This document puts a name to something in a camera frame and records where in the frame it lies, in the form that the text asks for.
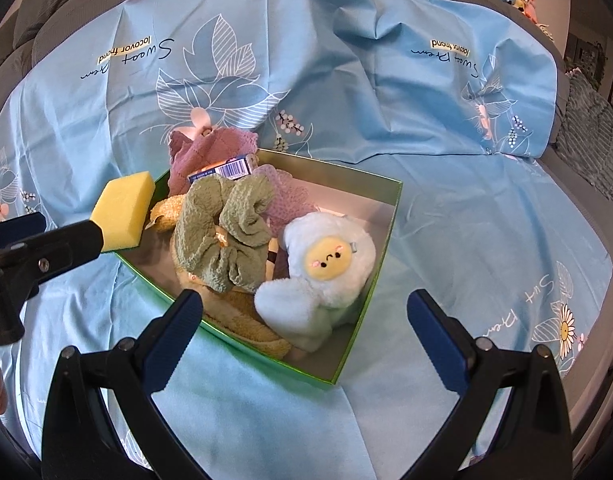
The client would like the green yellow sponge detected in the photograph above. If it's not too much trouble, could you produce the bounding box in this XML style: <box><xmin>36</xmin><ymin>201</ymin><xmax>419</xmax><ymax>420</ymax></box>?
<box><xmin>90</xmin><ymin>171</ymin><xmax>156</xmax><ymax>252</ymax></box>

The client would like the olive green scrunchie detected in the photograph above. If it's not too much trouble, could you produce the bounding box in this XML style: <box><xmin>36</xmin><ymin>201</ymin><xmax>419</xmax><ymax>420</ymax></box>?
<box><xmin>172</xmin><ymin>174</ymin><xmax>275</xmax><ymax>294</ymax></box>

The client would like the cream white towel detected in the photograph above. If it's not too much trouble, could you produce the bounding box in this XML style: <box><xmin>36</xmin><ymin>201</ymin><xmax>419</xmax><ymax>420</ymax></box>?
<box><xmin>170</xmin><ymin>236</ymin><xmax>292</xmax><ymax>360</ymax></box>

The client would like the light blue plush toy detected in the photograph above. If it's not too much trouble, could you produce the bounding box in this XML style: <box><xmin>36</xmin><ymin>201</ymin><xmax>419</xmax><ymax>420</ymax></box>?
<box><xmin>254</xmin><ymin>211</ymin><xmax>377</xmax><ymax>353</ymax></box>

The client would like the yellow fuzzy pouch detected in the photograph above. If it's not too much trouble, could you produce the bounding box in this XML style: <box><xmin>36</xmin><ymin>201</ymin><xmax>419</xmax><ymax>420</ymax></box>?
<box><xmin>146</xmin><ymin>194</ymin><xmax>186</xmax><ymax>232</ymax></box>

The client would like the orange blue tissue pack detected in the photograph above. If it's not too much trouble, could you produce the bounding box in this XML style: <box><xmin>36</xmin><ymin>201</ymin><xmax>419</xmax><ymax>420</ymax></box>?
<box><xmin>187</xmin><ymin>154</ymin><xmax>258</xmax><ymax>183</ymax></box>

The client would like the green cardboard box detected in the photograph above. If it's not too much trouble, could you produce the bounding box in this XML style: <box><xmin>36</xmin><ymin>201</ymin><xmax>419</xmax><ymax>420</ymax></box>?
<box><xmin>120</xmin><ymin>150</ymin><xmax>402</xmax><ymax>385</ymax></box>

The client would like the grey knit cushion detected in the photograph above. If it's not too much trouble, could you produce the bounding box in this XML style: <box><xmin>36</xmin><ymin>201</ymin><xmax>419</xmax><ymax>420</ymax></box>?
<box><xmin>555</xmin><ymin>68</ymin><xmax>613</xmax><ymax>198</ymax></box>

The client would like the light blue floral sheet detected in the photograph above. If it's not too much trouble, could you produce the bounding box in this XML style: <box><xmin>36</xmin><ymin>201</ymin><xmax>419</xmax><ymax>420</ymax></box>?
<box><xmin>0</xmin><ymin>0</ymin><xmax>613</xmax><ymax>479</ymax></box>

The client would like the dark wall shelf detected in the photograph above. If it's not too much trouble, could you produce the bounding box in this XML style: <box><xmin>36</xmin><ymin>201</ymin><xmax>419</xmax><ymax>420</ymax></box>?
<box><xmin>564</xmin><ymin>34</ymin><xmax>613</xmax><ymax>107</ymax></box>

